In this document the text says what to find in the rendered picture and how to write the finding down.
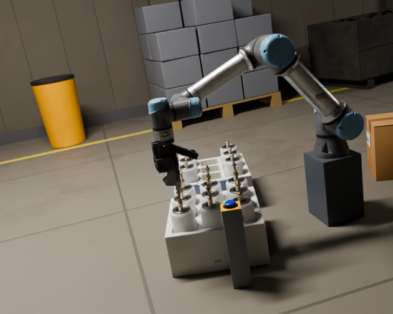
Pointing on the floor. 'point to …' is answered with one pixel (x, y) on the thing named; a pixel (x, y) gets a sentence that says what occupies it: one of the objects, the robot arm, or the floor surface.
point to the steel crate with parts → (359, 48)
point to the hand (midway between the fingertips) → (179, 187)
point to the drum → (60, 109)
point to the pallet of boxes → (204, 51)
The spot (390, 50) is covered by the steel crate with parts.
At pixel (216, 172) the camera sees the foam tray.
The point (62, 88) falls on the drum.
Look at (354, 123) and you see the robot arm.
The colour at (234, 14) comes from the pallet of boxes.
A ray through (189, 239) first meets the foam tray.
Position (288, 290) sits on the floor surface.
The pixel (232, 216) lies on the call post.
